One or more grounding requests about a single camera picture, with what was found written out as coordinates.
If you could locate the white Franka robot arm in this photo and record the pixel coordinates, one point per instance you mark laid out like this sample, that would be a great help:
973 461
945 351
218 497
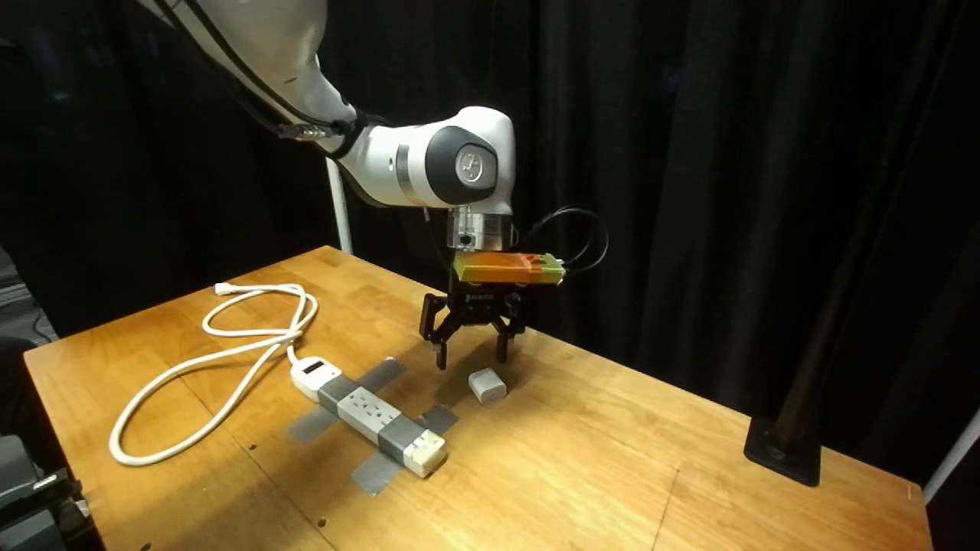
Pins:
400 162

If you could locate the white metal pole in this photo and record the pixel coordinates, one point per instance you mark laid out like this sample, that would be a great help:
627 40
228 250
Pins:
339 208

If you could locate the black curtain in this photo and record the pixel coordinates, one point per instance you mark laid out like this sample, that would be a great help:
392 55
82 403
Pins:
714 154

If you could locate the grey tape strip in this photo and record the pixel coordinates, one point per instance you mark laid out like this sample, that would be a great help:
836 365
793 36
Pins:
388 376
373 475

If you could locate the dark grey equipment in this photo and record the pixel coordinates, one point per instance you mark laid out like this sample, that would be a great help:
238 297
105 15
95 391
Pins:
32 490

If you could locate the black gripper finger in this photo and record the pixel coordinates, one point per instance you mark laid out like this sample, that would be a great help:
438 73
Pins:
509 327
442 327

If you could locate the grey slanted pole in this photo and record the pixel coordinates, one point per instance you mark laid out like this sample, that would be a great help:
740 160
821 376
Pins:
952 455

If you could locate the white power strip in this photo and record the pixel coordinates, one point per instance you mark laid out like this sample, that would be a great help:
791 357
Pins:
368 410

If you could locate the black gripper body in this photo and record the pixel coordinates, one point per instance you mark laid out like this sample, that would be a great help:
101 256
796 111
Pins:
486 302

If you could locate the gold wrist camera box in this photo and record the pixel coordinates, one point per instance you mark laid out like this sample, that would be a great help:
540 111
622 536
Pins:
505 270

